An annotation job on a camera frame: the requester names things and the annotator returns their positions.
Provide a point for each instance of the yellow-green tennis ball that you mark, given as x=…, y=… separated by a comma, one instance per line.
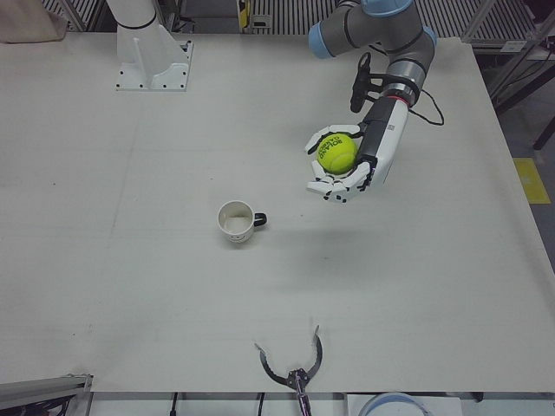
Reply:
x=338, y=156

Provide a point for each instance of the beige cloth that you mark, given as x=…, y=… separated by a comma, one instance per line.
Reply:
x=26, y=21

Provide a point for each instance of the grey UR5e robot arm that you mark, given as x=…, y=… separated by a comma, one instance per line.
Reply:
x=373, y=26

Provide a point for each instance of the aluminium frame with grille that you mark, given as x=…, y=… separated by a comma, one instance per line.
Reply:
x=503, y=21

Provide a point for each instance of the aluminium profile bar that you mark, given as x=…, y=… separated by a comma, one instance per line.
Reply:
x=43, y=385

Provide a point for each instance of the black claw grabber tool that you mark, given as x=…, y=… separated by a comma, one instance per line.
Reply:
x=299, y=377

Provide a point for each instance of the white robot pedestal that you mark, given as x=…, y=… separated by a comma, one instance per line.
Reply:
x=149, y=65

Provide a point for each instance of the UR5e robot arm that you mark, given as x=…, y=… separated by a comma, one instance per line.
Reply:
x=390, y=403

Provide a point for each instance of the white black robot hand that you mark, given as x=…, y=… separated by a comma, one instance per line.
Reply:
x=386, y=138

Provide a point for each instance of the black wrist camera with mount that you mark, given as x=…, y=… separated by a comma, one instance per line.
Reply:
x=359, y=86

